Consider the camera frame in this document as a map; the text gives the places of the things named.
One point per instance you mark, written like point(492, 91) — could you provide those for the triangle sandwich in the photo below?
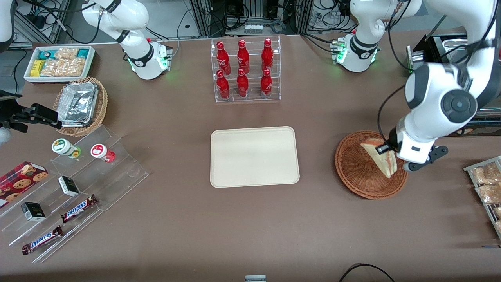
point(381, 163)

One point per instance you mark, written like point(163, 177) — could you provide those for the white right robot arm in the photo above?
point(133, 15)

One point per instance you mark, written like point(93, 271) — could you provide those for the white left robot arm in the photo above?
point(442, 102)

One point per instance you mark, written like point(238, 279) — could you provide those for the round brown wicker basket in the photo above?
point(352, 172)

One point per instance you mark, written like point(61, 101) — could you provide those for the oval tan wicker basket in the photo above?
point(102, 105)

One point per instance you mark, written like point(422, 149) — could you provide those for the steel tray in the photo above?
point(454, 42)

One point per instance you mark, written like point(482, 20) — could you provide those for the cream plastic tray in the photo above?
point(254, 156)

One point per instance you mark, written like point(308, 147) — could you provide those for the aluminium foil container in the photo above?
point(78, 103)

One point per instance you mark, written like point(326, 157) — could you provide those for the green lid yogurt cup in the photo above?
point(62, 147)

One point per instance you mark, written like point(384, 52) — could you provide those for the yellow snack packet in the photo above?
point(37, 67)

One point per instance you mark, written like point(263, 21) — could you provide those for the clear cracker bag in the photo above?
point(51, 68)
point(66, 53)
point(75, 67)

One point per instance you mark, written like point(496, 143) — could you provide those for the red cookie box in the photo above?
point(21, 180)

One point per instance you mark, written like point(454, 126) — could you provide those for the teal snack packet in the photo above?
point(83, 52)
point(47, 54)

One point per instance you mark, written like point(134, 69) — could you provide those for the red lid yogurt cup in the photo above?
point(100, 151)

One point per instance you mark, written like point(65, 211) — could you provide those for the white snack bin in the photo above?
point(92, 62)

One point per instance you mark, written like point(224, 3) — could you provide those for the small black box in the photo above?
point(69, 186)
point(33, 212)

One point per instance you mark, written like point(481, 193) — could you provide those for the clear bag of biscuits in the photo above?
point(485, 174)
point(498, 212)
point(498, 226)
point(489, 194)

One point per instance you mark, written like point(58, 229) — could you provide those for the silver device with green light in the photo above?
point(415, 60)

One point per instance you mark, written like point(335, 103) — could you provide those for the clear acrylic stepped shelf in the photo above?
point(117, 172)

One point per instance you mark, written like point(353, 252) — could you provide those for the snickers bar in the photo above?
point(42, 239)
point(78, 208)

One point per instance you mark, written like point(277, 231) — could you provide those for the red cola bottle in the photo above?
point(222, 58)
point(243, 58)
point(267, 55)
point(242, 85)
point(222, 87)
point(266, 84)

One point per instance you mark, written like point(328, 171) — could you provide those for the clear acrylic bottle rack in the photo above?
point(252, 98)

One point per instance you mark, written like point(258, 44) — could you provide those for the white power strip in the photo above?
point(253, 28)

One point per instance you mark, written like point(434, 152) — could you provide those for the grey object at table edge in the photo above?
point(255, 278)

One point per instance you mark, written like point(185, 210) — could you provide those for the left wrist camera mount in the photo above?
point(434, 154)

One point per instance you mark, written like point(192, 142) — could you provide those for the aluminium frame rack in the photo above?
point(207, 15)

